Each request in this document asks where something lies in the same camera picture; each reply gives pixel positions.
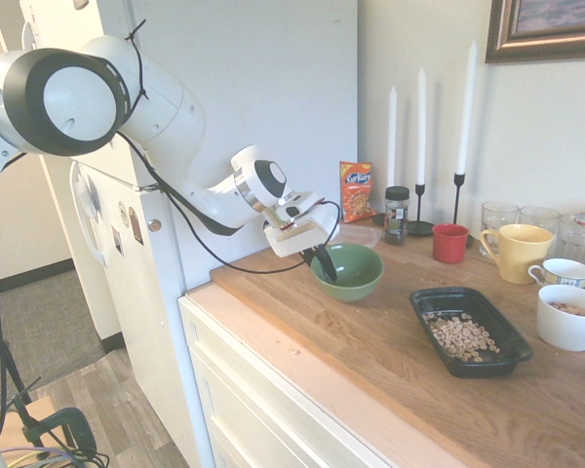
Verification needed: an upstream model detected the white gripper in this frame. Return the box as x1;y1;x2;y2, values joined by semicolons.
264;214;342;284

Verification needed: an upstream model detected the green ceramic bowl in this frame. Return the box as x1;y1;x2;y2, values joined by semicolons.
310;243;386;304

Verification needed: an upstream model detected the cereal rings heap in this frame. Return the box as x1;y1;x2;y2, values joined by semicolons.
420;311;501;364

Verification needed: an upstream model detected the orange snack bag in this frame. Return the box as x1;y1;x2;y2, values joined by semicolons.
338;160;379;225

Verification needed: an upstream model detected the spice jar with black lid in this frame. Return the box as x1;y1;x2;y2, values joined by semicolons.
383;185;411;247

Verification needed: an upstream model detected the black plastic tray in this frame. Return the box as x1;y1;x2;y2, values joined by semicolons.
409;286;534;379

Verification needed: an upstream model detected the red mug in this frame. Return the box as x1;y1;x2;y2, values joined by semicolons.
430;222;475;265

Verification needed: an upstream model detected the white drawer cabinet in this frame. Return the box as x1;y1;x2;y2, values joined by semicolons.
176;281;407;468

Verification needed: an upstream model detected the short white taper candle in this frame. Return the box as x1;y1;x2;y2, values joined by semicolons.
386;84;399;189

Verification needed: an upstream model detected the medium white taper candle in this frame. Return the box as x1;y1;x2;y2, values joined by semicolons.
415;66;428;186

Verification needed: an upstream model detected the clear drinking glass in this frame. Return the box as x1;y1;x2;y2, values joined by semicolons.
518;205;563;236
481;200;521;257

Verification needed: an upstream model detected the brown fridge magnet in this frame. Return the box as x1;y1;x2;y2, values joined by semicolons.
127;206;143;243

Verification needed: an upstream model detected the yellow mug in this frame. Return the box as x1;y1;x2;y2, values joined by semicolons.
479;223;557;286

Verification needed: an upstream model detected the tall white taper candle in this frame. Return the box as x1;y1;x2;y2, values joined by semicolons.
454;39;480;176

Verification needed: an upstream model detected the small patterned white cup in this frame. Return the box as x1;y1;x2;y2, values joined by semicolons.
527;257;585;293

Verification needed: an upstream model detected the large white mug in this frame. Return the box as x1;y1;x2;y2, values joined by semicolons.
535;284;585;353

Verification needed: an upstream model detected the clear drinking glasses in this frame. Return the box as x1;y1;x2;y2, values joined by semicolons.
557;211;585;267

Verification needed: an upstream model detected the green screw clamp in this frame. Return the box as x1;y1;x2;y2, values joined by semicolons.
9;377;99;462

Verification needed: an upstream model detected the framed picture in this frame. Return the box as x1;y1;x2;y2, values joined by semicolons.
484;0;585;65

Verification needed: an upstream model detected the black stand pole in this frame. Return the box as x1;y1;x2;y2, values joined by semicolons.
0;214;46;450

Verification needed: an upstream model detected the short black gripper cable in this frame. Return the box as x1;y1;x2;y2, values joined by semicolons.
316;198;342;245

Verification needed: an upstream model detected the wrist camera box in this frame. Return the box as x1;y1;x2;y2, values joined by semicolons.
271;193;326;231

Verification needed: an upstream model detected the long black cable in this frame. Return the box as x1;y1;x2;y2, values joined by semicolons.
116;18;323;275

